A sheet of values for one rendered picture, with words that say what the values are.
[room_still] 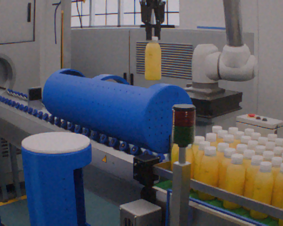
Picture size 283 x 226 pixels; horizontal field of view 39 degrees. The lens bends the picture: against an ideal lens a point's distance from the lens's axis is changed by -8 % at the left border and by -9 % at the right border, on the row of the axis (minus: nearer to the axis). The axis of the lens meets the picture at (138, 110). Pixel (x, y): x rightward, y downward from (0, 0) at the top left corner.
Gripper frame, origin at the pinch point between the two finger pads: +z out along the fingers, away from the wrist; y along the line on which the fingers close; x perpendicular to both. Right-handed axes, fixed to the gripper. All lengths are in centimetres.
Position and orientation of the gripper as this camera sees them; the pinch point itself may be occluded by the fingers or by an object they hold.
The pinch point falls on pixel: (152, 32)
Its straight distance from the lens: 176.2
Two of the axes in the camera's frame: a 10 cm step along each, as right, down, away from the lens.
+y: -7.8, 1.3, -6.2
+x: 6.3, 1.5, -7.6
